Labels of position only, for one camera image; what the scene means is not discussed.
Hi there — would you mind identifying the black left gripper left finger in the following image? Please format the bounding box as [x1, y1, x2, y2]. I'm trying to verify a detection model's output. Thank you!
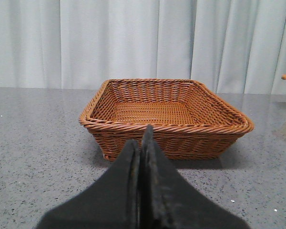
[37, 139, 140, 229]

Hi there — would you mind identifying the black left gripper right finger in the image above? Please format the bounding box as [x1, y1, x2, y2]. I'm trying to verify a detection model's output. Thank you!
[139, 125, 249, 229]

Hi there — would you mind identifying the brown wicker basket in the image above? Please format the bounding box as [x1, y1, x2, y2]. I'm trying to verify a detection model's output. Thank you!
[79, 79, 254, 161]

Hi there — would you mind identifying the white curtain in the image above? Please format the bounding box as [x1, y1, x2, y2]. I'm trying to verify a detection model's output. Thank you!
[0, 0, 286, 94]

